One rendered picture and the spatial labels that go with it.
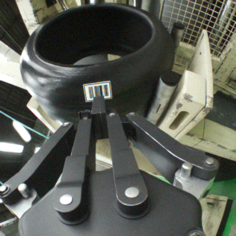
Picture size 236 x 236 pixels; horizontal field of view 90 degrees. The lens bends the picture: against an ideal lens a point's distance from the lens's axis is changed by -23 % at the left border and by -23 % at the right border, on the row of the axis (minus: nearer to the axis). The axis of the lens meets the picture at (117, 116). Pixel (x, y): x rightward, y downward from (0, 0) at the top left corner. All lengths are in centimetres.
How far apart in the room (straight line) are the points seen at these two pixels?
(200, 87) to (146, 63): 14
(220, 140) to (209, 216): 61
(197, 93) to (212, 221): 103
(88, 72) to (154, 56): 17
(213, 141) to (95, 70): 64
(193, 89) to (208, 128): 47
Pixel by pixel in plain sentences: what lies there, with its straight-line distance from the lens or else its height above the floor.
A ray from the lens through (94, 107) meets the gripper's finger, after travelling 17.
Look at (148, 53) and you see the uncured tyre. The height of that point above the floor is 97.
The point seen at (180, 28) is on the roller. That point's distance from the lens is 57.
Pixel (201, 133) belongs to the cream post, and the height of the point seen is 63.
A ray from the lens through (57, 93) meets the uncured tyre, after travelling 37.
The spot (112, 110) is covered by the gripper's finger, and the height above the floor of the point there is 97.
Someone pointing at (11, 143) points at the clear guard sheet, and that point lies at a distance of 136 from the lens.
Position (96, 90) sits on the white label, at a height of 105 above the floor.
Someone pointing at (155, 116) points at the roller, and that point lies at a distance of 48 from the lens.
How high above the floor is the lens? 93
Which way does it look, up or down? 9 degrees up
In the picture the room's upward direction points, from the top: 71 degrees counter-clockwise
